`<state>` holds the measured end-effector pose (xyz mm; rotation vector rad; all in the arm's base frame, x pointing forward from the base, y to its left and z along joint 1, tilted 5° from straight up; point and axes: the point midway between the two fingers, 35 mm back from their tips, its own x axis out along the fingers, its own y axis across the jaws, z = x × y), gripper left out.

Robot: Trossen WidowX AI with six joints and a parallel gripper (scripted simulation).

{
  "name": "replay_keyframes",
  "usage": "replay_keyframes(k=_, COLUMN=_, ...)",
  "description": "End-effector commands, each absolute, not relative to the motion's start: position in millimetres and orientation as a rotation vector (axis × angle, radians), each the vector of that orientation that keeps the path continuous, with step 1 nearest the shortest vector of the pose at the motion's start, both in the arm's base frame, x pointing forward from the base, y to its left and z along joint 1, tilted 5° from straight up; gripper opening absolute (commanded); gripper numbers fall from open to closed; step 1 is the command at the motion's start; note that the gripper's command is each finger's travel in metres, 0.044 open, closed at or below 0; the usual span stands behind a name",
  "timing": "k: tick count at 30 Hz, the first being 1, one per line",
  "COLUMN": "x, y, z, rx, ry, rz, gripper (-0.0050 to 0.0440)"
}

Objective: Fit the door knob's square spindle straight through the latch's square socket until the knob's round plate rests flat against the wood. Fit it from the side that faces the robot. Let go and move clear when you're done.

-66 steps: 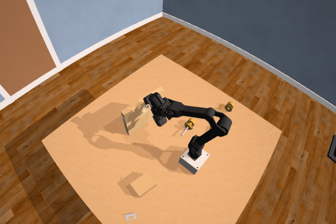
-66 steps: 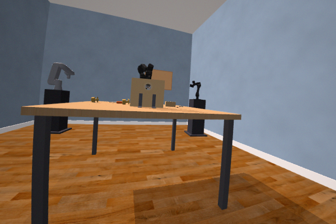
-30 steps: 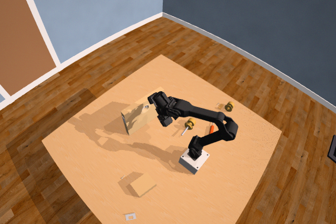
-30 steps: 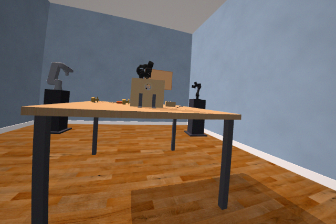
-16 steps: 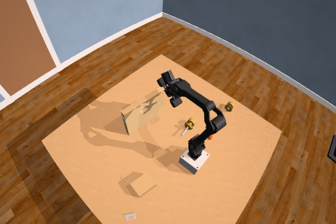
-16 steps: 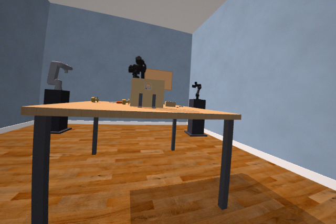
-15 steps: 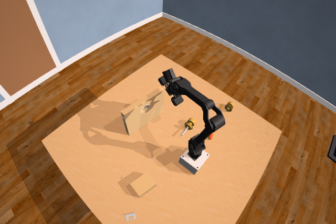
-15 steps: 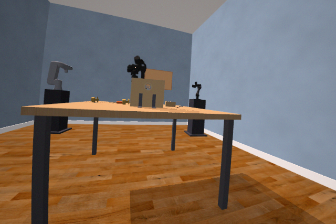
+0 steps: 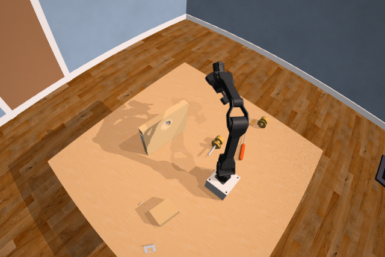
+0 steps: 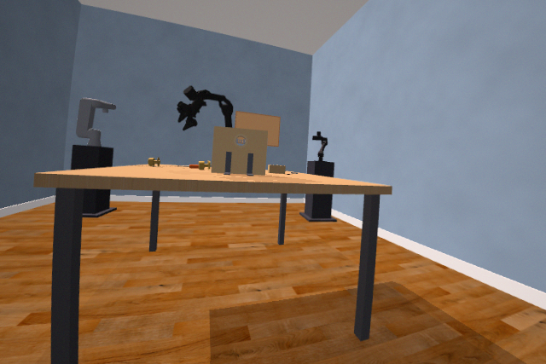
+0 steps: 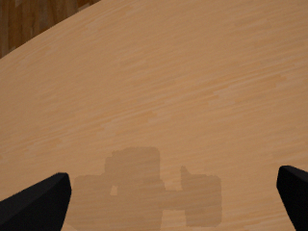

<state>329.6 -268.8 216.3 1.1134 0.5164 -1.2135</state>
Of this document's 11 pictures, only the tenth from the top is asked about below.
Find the tan wooden door slab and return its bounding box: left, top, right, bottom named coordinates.
left=211, top=126, right=268, bottom=176

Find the brass door knob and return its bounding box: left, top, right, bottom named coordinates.
left=148, top=157, right=160, bottom=166
left=199, top=160, right=211, bottom=170

